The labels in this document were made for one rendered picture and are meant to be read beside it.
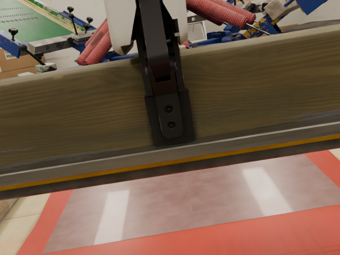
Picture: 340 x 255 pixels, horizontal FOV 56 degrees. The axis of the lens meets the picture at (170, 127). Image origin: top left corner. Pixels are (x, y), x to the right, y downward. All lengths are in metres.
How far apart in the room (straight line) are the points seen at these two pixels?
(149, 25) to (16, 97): 0.12
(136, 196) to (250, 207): 0.15
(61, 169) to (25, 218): 0.24
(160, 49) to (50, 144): 0.12
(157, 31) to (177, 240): 0.23
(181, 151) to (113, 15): 0.11
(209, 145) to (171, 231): 0.15
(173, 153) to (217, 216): 0.15
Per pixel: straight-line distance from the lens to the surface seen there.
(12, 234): 0.46
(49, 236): 0.43
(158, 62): 0.18
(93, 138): 0.25
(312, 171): 0.45
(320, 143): 0.29
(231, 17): 1.33
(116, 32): 0.20
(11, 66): 4.86
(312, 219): 0.37
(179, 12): 0.20
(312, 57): 0.26
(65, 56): 5.07
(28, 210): 0.50
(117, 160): 0.24
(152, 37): 0.19
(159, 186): 0.45
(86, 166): 0.25
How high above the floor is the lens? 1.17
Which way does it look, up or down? 19 degrees down
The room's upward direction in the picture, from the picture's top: 11 degrees counter-clockwise
